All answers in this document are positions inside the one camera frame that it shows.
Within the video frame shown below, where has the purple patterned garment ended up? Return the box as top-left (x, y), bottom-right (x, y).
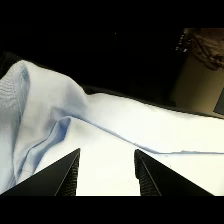
top-left (183, 28), bottom-right (224, 72)

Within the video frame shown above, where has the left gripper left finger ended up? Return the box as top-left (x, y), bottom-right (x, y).
top-left (0, 148), bottom-right (81, 197)

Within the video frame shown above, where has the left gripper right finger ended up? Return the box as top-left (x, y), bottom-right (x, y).
top-left (133, 148), bottom-right (215, 197)

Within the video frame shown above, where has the light blue shirt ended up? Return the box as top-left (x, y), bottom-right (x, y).
top-left (0, 59), bottom-right (224, 197)

